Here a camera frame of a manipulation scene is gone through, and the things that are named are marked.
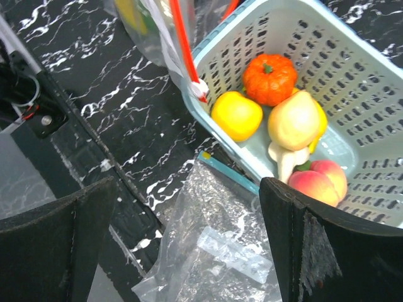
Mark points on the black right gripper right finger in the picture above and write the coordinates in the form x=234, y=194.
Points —
x=321, y=253

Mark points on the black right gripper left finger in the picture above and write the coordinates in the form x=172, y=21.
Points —
x=50, y=253

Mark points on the clear zip bag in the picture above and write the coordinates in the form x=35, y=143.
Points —
x=215, y=246
x=166, y=32

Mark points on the yellow pear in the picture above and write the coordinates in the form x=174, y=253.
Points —
x=297, y=122

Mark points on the yellow lemon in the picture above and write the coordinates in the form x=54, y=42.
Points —
x=238, y=116

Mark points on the orange carrot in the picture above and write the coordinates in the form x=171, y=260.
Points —
x=269, y=79

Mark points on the orange peach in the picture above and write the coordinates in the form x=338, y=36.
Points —
x=325, y=181

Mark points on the white mushroom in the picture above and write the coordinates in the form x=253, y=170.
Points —
x=287, y=160

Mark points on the teal plastic basket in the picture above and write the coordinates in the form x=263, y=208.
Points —
x=358, y=88

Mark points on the black metal base rail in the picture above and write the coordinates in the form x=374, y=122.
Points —
x=57, y=141

